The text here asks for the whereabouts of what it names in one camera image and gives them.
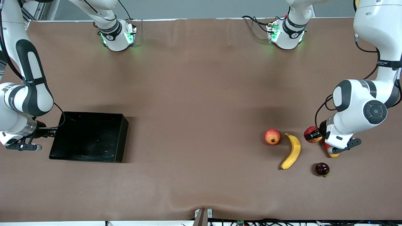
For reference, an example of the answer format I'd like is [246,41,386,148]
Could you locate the dark purple mangosteen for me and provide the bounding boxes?
[315,162,330,178]

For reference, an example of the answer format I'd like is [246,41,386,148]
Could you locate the aluminium frame profile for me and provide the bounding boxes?
[24,0,51,21]

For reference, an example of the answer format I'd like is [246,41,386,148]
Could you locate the yellow banana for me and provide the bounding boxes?
[280,133,301,170]

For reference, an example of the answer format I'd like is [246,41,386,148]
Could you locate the red yellow mango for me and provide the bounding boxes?
[323,140,340,158]

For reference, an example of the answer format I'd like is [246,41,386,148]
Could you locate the black right base cable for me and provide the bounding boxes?
[118,0,133,21]

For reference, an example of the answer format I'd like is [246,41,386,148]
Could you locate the red yellow pomegranate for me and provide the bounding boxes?
[264,129,281,145]

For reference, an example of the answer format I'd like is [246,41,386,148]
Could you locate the black base cable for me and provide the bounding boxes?
[118,0,133,21]
[241,15,274,35]

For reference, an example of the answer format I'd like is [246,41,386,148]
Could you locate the red apple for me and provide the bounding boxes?
[303,126,323,144]

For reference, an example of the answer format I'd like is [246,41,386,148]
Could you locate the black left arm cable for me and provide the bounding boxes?
[315,31,382,132]

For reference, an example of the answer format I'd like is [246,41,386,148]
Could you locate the black plastic box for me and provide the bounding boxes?
[49,111,129,163]

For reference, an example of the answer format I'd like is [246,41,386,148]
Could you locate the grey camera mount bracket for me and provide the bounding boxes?
[194,208,213,226]

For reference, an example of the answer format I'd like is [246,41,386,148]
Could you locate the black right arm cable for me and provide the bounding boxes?
[0,19,66,129]

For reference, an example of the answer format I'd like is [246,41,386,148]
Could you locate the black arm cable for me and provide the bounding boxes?
[315,31,382,132]
[0,19,66,129]

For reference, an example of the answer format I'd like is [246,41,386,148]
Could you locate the black left base cable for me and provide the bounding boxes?
[241,15,274,35]

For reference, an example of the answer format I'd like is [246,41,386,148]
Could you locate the brown table mat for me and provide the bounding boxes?
[0,17,402,222]

